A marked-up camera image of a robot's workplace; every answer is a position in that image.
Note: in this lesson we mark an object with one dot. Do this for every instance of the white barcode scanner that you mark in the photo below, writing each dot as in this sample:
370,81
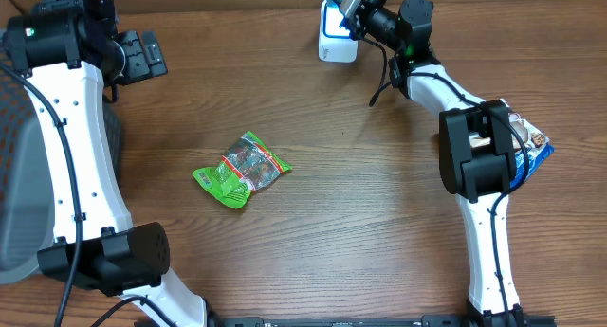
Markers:
335,44

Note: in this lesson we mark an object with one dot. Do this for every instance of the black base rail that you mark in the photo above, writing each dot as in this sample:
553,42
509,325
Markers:
425,321

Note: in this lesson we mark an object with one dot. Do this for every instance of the grey plastic mesh basket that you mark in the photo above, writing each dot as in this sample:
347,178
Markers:
37,214

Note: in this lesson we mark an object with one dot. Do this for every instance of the blue snack bar wrapper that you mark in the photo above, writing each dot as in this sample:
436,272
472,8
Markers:
536,157

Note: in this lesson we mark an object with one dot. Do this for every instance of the beige brown snack packet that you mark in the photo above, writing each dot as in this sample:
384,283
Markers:
534,140

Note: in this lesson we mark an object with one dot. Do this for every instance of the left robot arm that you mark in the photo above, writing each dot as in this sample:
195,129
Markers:
66,53

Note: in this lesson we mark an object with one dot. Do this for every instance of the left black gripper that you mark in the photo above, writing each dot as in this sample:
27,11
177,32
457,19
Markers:
142,66

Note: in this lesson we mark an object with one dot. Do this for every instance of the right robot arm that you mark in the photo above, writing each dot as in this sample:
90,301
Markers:
480,177

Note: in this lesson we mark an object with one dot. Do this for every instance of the green snack packet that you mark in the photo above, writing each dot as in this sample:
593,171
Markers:
247,166

